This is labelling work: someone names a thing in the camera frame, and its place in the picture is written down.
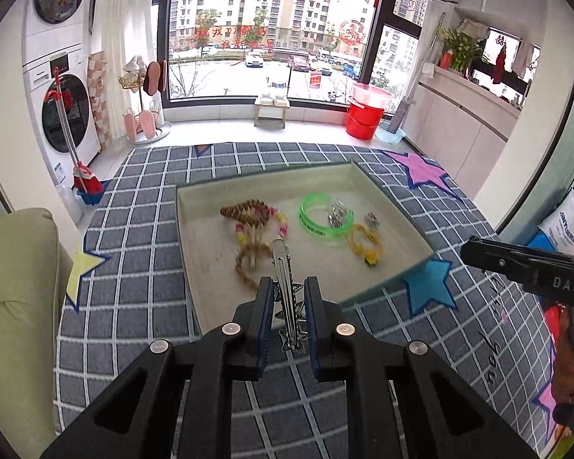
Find green plastic bangle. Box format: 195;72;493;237
299;192;355;247

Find pink basin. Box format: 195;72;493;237
351;82;393;108

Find white washing machine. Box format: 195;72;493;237
24;43;101;155

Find blue white bag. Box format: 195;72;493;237
538;191;574;256

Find silver star hair clip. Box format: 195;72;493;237
270;238;311;355

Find red toy broom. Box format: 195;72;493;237
45;66;111;206

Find large window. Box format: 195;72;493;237
153;0;431;116

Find person's right hand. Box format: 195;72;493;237
552;303;574;436

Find red bucket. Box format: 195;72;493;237
345;98;386;141

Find checkered board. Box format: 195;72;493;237
87;52;112;149

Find potted plant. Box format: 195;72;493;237
437;26;484;75

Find brown beaded tassel bracelet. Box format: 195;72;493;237
220;201;276;292

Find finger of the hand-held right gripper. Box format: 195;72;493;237
460;235;574;288

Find small wooden stool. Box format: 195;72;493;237
253;91;290;130

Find slipper rack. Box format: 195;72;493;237
119;55;173;144

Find yellow cord bracelet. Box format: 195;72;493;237
347;222;386;269

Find white cabinet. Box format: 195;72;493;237
402;64;522;187

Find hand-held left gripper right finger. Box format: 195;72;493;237
302;275;539;459

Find grey grid star tablecloth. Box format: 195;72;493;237
52;141;574;459

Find beige shallow tray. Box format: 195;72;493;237
174;160;435;338

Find blue basin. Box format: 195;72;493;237
375;122;407;144

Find yellow pink beaded bracelet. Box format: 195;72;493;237
234;205;290;248

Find small silver hair clips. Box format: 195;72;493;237
326;201;355;228

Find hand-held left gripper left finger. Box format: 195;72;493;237
41;275;276;459

